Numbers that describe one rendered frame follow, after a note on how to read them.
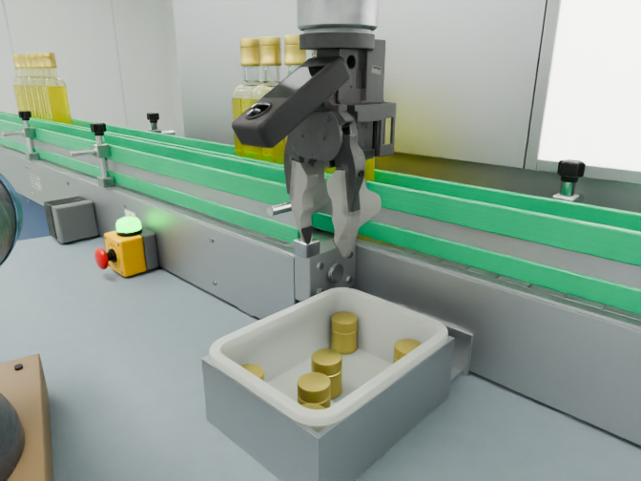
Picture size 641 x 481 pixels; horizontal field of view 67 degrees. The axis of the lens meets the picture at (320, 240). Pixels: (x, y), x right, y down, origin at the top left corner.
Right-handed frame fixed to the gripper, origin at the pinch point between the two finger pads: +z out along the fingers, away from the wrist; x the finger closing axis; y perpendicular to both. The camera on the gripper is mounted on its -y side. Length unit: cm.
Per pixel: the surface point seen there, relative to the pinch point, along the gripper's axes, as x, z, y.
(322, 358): -1.8, 12.8, -1.3
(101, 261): 50, 15, -6
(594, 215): -17.9, -1.4, 25.8
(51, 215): 79, 13, -5
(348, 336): 1.6, 14.7, 6.4
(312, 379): -3.9, 12.8, -4.8
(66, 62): 614, -26, 169
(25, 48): 612, -40, 128
